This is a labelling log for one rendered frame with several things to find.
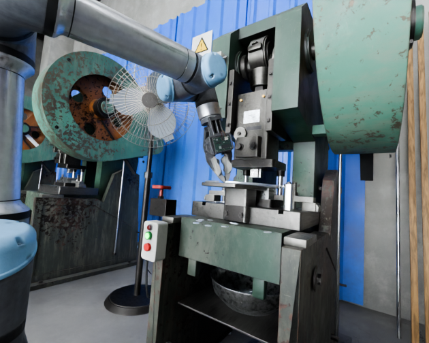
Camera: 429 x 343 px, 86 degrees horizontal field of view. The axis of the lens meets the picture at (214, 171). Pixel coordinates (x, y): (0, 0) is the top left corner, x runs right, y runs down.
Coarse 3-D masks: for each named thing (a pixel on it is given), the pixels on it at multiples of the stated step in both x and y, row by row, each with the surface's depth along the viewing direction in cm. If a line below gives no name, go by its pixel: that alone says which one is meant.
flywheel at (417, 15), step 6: (414, 0) 70; (414, 6) 69; (420, 6) 70; (414, 12) 68; (420, 12) 69; (414, 18) 69; (420, 18) 69; (414, 24) 69; (420, 24) 70; (414, 30) 70; (420, 30) 71; (414, 36) 73; (420, 36) 72
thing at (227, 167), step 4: (224, 156) 76; (228, 156) 76; (224, 160) 76; (228, 160) 74; (224, 164) 76; (228, 164) 74; (224, 168) 76; (228, 168) 75; (224, 172) 77; (228, 172) 76; (228, 176) 76
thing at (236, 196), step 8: (208, 184) 76; (216, 184) 74; (224, 184) 72; (232, 184) 71; (240, 184) 72; (232, 192) 84; (240, 192) 82; (248, 192) 81; (224, 200) 86; (232, 200) 84; (240, 200) 82; (248, 200) 81; (224, 208) 86; (232, 208) 83; (240, 208) 82; (248, 208) 81; (224, 216) 85; (232, 216) 83; (240, 216) 80; (248, 216) 81
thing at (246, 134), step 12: (240, 96) 98; (252, 96) 95; (264, 96) 91; (240, 108) 97; (252, 108) 94; (264, 108) 91; (240, 120) 97; (252, 120) 93; (264, 120) 90; (240, 132) 95; (252, 132) 93; (264, 132) 90; (240, 144) 91; (252, 144) 88; (264, 144) 89; (276, 144) 97; (240, 156) 91; (252, 156) 88; (264, 156) 89; (276, 156) 97
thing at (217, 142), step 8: (208, 120) 71; (216, 120) 70; (208, 128) 75; (216, 128) 71; (216, 136) 70; (224, 136) 70; (208, 144) 75; (216, 144) 70; (224, 144) 70; (232, 144) 71; (208, 152) 75; (216, 152) 70
